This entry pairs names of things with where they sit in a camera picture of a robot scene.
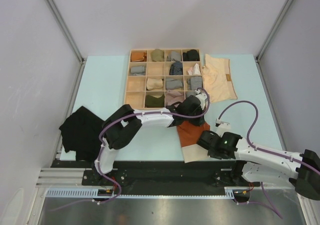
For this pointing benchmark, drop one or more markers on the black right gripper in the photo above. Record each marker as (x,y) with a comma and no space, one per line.
(211,153)

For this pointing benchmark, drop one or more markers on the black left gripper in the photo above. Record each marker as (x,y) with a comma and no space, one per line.
(200,121)

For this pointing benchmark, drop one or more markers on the orange and cream underwear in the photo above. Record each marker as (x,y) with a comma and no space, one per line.
(189,135)

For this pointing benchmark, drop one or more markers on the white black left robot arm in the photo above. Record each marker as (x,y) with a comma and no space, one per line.
(123,125)

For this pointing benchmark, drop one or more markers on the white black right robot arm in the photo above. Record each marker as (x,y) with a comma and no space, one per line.
(257,164)

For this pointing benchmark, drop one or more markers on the grey rolled underwear bottom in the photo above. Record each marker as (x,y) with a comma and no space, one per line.
(190,95)

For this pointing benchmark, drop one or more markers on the grey striped rolled underwear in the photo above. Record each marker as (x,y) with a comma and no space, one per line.
(194,82)

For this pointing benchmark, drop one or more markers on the grey rolled underwear middle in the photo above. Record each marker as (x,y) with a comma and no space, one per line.
(173,84)

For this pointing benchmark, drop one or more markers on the peach underwear flat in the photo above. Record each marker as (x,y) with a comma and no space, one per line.
(217,79)

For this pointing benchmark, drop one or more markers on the dark green rolled underwear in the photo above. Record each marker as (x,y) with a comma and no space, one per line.
(154,102)

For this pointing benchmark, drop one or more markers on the pink white rolled underwear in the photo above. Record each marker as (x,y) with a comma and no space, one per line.
(194,70)

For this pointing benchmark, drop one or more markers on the navy striped rolled underwear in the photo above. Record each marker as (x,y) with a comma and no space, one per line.
(176,69)

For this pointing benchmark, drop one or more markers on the peach rolled underwear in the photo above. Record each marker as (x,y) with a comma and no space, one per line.
(154,83)

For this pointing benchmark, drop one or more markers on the black rolled underwear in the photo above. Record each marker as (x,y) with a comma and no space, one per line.
(191,56)

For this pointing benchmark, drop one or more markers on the grey rolled underwear top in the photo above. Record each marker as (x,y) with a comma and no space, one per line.
(174,56)

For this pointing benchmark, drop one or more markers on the grey rolled underwear left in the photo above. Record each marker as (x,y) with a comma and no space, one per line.
(138,70)

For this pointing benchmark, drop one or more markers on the olive rolled underwear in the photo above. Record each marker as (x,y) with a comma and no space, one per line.
(157,55)

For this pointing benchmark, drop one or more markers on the orange rolled underwear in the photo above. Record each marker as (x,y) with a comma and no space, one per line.
(138,56)

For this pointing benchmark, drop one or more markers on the wooden grid organizer tray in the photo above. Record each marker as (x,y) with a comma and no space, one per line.
(135,86)

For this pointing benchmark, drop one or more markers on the black garment pile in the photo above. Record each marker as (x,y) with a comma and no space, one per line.
(80,134)

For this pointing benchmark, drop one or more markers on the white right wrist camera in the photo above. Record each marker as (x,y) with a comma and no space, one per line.
(222,127)

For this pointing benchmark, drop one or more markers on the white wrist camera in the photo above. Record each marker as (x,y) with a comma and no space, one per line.
(222,127)
(202,97)

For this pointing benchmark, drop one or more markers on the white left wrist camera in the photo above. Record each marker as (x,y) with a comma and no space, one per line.
(202,97)

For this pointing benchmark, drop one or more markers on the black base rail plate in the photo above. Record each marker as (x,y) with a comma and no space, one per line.
(174,175)

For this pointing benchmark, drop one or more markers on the white slotted cable duct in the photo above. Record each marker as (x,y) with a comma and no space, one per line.
(106,193)

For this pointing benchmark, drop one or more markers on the aluminium frame profile front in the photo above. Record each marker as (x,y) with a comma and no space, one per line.
(68,177)

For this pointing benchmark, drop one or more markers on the aluminium corner post right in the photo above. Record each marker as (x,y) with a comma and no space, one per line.
(274,29)

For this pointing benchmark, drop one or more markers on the aluminium corner post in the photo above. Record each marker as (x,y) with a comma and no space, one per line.
(274,29)
(64,29)

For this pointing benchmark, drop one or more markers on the aluminium corner post left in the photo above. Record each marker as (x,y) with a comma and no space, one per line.
(64,29)

